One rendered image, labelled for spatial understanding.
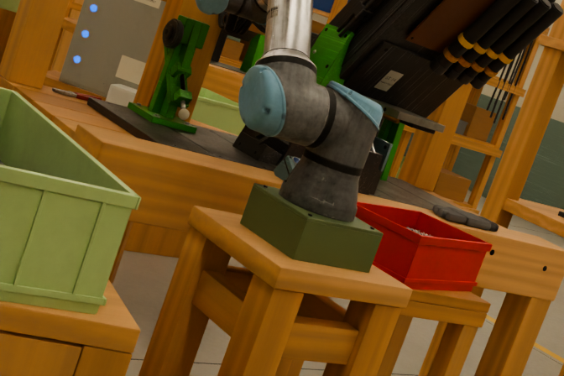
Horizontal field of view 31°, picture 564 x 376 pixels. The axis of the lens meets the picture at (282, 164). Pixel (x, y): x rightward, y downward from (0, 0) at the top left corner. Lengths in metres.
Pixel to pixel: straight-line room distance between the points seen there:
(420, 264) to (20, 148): 0.87
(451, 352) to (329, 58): 0.78
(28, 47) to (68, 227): 1.30
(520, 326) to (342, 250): 1.19
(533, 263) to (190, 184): 1.13
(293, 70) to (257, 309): 0.42
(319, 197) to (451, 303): 0.53
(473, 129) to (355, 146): 7.35
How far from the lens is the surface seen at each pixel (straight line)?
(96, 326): 1.36
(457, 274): 2.31
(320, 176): 1.85
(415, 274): 2.16
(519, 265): 2.85
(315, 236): 1.81
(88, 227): 1.33
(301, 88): 1.80
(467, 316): 2.32
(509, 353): 2.98
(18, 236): 1.31
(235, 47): 10.99
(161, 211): 2.13
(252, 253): 1.79
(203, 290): 1.93
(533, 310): 2.98
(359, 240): 1.88
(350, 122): 1.84
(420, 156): 3.34
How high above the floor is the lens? 1.23
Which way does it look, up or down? 7 degrees down
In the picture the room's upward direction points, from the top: 20 degrees clockwise
